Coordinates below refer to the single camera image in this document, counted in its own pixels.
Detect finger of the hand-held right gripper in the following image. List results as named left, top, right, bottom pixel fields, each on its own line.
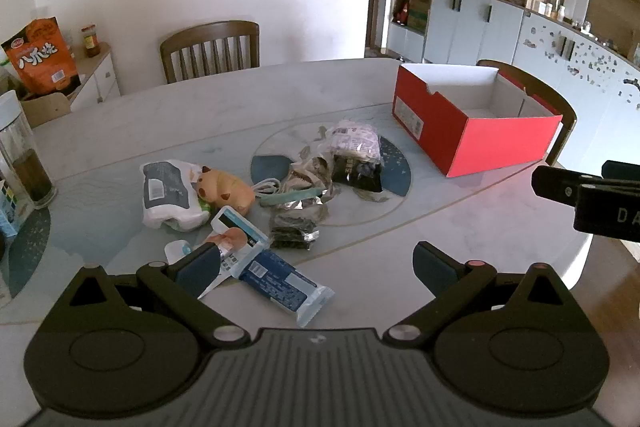
left=602, top=160, right=640, bottom=182
left=531, top=166, right=640, bottom=239

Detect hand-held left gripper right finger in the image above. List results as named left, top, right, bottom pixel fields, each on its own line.
left=382, top=241, right=576, bottom=350

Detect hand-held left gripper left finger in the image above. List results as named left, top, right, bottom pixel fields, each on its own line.
left=65, top=244, right=251, bottom=350

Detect orange plush toy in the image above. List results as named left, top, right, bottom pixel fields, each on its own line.
left=192, top=165, right=257, bottom=215

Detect blue snack packet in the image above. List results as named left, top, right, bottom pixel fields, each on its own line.
left=239, top=249, right=335, bottom=328

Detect dark seaweed packet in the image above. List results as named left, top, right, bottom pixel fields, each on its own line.
left=270, top=207, right=321, bottom=253

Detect red cardboard box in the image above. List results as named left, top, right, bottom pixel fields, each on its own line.
left=391, top=63, right=564, bottom=178

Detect silver foil bag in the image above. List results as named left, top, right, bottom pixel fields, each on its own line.
left=277, top=154, right=343, bottom=210

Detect white and blue cream box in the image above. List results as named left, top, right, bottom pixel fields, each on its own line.
left=197, top=205, right=271, bottom=300

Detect white tissue pack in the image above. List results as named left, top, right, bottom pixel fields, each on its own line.
left=139, top=158, right=211, bottom=233

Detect brown wooden chair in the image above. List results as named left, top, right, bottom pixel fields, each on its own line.
left=160, top=21, right=261, bottom=85
left=476, top=59, right=578, bottom=168

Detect black snack packet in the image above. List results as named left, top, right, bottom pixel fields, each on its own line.
left=331, top=137, right=385, bottom=194

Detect teal strip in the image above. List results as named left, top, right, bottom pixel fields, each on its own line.
left=260, top=186, right=325, bottom=208

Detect white printed snack packet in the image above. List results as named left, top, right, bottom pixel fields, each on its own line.
left=324, top=119, right=382, bottom=164

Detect white canister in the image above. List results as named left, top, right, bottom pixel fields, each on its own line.
left=562, top=0, right=591, bottom=25

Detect glass jar with white lid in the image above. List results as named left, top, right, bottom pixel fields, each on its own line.
left=0, top=90, right=58, bottom=208

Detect white side cabinet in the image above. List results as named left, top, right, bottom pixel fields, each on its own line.
left=67, top=42, right=122, bottom=112

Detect brown cardboard box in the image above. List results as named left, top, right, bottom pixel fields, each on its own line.
left=20, top=92, right=71, bottom=128

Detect red-labelled sauce jar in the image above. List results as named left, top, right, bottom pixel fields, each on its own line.
left=81, top=25, right=102, bottom=58

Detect green carton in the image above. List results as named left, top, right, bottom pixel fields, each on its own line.
left=407, top=0, right=432, bottom=30

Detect orange snack bag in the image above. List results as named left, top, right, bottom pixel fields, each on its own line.
left=1, top=18, right=83, bottom=96

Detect white cable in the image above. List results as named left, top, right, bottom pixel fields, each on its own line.
left=252, top=177, right=283, bottom=198

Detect white wall cabinet unit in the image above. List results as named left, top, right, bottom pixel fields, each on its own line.
left=385, top=0, right=640, bottom=168

